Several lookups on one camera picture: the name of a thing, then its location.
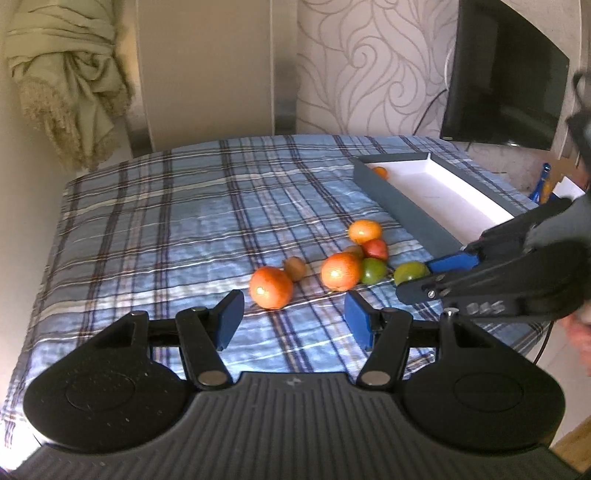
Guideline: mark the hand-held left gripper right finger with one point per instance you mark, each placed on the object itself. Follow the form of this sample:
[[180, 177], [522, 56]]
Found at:
[[358, 318]]

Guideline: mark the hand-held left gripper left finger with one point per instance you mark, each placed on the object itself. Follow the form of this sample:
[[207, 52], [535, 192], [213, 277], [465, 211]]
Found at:
[[228, 318]]

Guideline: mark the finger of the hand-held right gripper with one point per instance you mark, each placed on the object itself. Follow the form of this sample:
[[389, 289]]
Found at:
[[461, 286], [450, 263]]

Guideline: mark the green citrus fruit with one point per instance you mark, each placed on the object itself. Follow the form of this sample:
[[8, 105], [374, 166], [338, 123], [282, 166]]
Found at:
[[408, 272], [375, 272]]

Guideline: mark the brown kiwi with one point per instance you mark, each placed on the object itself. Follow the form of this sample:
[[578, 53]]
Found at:
[[353, 250], [295, 268]]

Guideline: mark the red tomato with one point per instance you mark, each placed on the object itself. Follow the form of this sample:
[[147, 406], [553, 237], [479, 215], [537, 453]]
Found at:
[[376, 249]]

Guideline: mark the grey tray with white inside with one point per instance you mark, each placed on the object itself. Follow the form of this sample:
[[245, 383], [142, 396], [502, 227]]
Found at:
[[438, 184]]

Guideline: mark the person's right hand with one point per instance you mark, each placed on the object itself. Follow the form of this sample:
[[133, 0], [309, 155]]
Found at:
[[581, 334]]

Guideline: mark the white box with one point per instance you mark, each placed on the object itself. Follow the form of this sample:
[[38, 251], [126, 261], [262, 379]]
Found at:
[[567, 188]]

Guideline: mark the blue bottle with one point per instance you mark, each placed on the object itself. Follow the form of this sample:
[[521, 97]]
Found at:
[[542, 182]]

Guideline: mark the blue plaid blanket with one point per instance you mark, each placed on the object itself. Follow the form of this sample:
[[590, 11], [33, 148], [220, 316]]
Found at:
[[184, 221]]

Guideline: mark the small orange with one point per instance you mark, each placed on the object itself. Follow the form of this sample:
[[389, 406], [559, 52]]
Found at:
[[380, 172]]

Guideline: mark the black flat television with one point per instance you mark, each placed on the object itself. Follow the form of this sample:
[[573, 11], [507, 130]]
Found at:
[[503, 78]]

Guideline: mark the beige tied curtain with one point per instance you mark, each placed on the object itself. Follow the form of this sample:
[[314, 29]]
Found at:
[[69, 74]]

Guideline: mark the silver metal post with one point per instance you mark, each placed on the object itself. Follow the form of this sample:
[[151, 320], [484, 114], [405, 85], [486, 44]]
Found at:
[[285, 69]]

